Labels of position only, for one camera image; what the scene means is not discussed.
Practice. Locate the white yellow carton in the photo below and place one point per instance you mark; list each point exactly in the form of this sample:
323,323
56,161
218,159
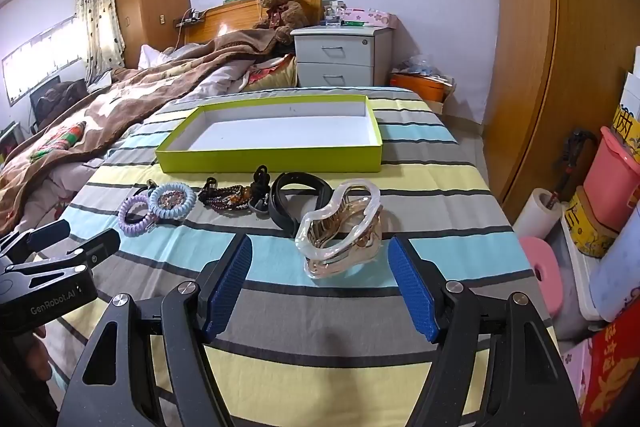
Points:
629,117

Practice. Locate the person's left hand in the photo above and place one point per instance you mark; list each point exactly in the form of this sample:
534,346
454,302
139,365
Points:
39,333

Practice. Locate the red box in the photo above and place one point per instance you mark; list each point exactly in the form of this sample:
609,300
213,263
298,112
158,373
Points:
612,372

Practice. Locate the black wristband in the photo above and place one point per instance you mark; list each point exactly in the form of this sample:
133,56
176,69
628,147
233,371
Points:
280,207

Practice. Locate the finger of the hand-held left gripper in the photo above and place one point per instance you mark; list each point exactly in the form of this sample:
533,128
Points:
47,232
97,244

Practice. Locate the yellow box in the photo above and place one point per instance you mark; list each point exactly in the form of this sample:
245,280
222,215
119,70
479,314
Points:
590,232

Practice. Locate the power strip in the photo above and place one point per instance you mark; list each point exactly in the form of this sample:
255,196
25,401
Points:
190,18

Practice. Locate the white pillow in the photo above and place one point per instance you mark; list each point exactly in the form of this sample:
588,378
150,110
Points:
150,56

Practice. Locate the brown teddy bear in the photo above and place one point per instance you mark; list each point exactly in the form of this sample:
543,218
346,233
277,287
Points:
280,7

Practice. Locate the window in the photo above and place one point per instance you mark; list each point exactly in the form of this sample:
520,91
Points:
40,57

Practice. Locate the white paper roll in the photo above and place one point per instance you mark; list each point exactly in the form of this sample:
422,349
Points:
535,217

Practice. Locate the orange box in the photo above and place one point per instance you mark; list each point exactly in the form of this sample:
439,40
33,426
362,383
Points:
420,89

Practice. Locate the yellow patterned pillow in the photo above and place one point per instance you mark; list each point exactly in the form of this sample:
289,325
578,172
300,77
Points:
275,74

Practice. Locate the lavender quilt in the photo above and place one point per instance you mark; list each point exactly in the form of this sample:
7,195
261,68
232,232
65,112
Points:
220,79

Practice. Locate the patterned curtain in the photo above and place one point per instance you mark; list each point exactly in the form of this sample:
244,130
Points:
100,17

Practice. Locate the glass jar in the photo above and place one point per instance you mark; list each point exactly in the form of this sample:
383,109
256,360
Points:
332,13

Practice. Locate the pink plastic bucket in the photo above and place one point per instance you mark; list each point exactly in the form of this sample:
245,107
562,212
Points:
612,182

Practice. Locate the dark bag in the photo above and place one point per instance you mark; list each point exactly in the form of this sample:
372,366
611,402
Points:
60,99

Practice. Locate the pink tissue box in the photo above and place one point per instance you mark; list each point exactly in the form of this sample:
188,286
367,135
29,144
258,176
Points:
370,18

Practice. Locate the large wooden wardrobe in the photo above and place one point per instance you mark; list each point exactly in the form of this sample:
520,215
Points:
575,57

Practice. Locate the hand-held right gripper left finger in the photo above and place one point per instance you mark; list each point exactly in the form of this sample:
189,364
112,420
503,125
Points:
227,287

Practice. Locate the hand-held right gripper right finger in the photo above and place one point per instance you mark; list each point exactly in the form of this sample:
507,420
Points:
412,292

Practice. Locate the brown blanket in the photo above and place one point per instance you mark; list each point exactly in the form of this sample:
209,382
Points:
150,92

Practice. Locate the red green patterned cloth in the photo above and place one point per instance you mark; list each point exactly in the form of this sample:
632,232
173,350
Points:
60,141

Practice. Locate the clear plastic bag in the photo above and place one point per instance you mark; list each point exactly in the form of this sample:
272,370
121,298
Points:
420,66

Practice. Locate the clear hair claw clip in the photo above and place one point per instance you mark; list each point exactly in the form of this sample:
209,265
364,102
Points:
320,227

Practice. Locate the wooden headboard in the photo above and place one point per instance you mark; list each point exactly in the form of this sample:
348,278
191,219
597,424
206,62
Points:
230,19

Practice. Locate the lime green shallow box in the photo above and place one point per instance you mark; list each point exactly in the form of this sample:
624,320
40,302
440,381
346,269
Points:
270,159

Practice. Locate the grey nightstand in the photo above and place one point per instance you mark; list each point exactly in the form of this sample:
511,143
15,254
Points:
340,57

